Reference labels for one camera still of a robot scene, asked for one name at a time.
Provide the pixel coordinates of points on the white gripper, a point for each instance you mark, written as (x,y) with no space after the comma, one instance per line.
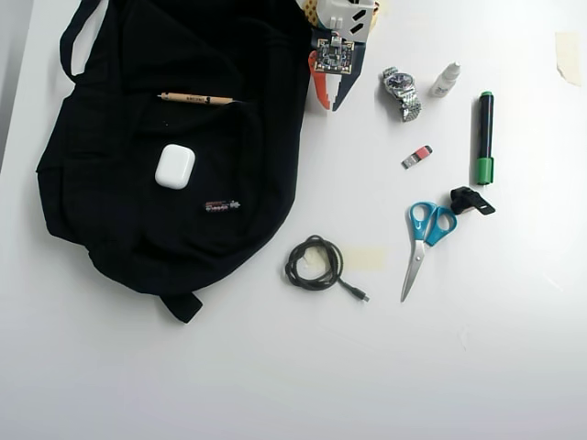
(345,93)

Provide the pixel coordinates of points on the yellow and cream robot base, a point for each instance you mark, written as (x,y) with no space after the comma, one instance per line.
(311,9)

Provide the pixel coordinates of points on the silver metal wristwatch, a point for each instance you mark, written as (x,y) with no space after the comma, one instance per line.
(401,87)

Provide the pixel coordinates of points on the small white dropper bottle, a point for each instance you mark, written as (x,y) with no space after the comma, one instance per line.
(445,82)

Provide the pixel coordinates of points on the beige wooden pen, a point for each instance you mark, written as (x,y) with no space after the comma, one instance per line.
(192,98)

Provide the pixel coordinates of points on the black marker with green cap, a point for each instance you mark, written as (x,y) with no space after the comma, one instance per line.
(485,133)

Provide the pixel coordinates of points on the black binder clip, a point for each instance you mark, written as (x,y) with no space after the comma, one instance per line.
(465,201)

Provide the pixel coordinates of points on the rectangular beige tape strip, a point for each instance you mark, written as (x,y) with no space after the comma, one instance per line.
(367,259)

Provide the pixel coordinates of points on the crumpled clear tape patch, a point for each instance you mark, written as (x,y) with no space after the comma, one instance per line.
(314,260)

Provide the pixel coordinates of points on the white earbuds case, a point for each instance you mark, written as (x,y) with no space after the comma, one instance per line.
(174,166)

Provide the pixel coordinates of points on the black fabric backpack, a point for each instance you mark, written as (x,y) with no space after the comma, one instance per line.
(137,206)

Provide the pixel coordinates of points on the torn beige tape piece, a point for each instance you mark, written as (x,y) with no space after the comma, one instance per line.
(568,55)

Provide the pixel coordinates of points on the camera circuit board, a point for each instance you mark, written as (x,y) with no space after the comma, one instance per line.
(334,55)

